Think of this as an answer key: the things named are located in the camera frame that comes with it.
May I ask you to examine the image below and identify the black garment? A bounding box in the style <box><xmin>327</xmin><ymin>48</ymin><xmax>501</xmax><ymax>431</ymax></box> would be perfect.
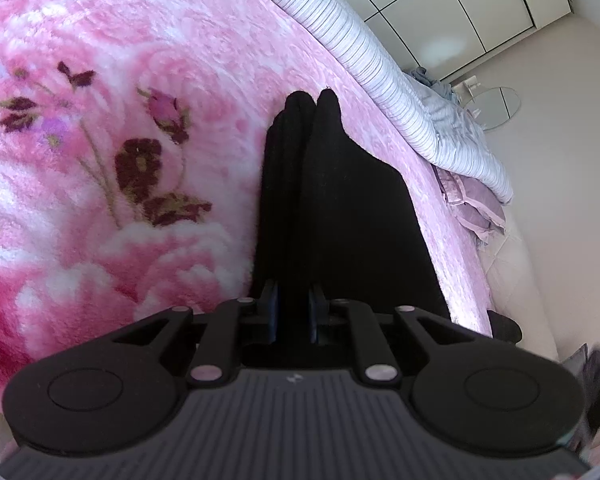
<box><xmin>249</xmin><ymin>89</ymin><xmax>450</xmax><ymax>318</ymax></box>

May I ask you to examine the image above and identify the purple ruffled pillow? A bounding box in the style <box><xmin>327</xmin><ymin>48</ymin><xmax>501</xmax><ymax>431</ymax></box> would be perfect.
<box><xmin>434</xmin><ymin>167</ymin><xmax>506</xmax><ymax>243</ymax></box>

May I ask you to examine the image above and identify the pink floral blanket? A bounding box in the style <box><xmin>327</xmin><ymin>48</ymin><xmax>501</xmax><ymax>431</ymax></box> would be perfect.
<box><xmin>0</xmin><ymin>0</ymin><xmax>490</xmax><ymax>407</ymax></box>

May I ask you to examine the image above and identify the round glass side table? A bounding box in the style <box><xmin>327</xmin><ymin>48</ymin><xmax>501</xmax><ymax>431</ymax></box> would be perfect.
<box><xmin>465</xmin><ymin>87</ymin><xmax>521</xmax><ymax>132</ymax></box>

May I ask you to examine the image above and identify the black device with green light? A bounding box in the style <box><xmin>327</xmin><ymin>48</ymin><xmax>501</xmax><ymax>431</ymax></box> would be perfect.
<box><xmin>581</xmin><ymin>348</ymin><xmax>600</xmax><ymax>438</ymax></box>

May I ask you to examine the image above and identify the white wardrobe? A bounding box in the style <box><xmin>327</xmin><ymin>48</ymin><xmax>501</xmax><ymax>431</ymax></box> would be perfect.
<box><xmin>346</xmin><ymin>0</ymin><xmax>571</xmax><ymax>79</ymax></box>

